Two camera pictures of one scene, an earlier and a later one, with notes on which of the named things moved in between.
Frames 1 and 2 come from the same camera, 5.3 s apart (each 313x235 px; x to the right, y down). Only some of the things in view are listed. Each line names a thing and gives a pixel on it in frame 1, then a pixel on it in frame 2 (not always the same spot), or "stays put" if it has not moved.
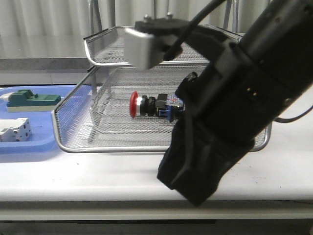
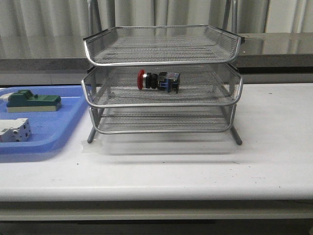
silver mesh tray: x=263 y=140 -> x=199 y=85
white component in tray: x=5 y=96 stays put
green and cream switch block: x=23 y=100 stays put
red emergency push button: x=164 y=105 -> x=165 y=81
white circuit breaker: x=18 y=129 stays put
